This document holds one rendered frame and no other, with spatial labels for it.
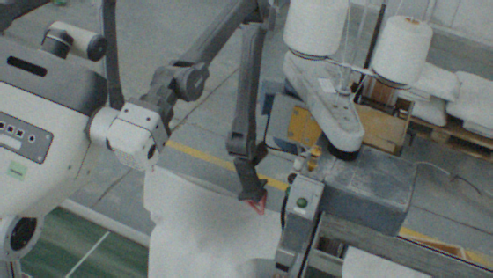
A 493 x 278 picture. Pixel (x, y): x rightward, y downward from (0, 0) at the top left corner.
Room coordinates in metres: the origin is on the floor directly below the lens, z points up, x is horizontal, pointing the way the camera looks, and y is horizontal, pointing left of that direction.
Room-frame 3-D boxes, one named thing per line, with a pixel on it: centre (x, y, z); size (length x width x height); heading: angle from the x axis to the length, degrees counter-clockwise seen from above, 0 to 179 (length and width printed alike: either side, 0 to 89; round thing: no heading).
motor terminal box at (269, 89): (1.57, -0.05, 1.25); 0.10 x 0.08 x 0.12; 9
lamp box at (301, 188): (1.05, -0.17, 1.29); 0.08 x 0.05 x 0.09; 74
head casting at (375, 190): (1.16, -0.32, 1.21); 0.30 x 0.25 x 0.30; 74
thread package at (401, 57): (1.37, -0.37, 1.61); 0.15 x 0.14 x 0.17; 74
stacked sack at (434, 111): (3.95, -1.28, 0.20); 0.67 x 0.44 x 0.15; 74
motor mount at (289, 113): (1.49, -0.20, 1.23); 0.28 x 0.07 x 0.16; 74
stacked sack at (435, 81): (3.94, -1.30, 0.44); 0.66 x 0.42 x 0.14; 71
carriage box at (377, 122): (1.50, -0.38, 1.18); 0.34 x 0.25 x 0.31; 164
